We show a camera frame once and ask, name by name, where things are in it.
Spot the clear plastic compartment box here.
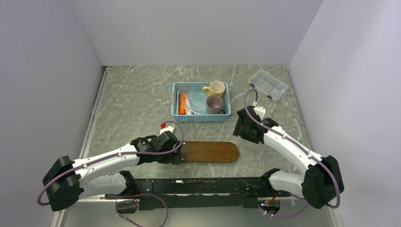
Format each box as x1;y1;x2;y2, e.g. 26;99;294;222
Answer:
248;69;289;101

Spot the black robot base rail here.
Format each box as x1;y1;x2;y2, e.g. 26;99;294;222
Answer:
105;177;290;211

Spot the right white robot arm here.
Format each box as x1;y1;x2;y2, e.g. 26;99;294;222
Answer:
233;105;344;209

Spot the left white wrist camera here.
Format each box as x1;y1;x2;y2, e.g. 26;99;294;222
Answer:
159;122;176;135

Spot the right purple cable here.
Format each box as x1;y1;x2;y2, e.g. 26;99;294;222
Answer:
244;89;341;210

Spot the brown wooden oval tray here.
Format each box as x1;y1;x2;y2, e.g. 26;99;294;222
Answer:
181;141;239;163

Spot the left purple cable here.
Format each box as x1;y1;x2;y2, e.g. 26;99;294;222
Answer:
37;120;185;207

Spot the purple cable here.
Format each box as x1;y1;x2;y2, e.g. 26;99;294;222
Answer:
37;120;185;207
244;89;341;210

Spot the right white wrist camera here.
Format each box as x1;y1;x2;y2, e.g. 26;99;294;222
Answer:
253;106;266;121

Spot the yellow ceramic mug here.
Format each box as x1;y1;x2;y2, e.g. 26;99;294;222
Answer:
202;80;226;97

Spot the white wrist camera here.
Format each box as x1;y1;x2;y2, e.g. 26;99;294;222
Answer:
253;106;266;121
159;122;176;135

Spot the clear acrylic toothbrush holder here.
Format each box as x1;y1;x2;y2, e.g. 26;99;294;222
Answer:
183;91;207;115

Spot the orange capped toothpaste tube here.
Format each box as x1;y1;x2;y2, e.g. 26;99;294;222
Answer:
178;93;187;115

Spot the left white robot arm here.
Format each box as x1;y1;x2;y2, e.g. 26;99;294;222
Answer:
37;131;183;211

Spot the light blue plastic basket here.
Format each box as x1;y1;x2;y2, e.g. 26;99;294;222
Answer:
171;82;231;122

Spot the purple ceramic mug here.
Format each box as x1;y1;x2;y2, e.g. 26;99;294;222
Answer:
206;95;226;114

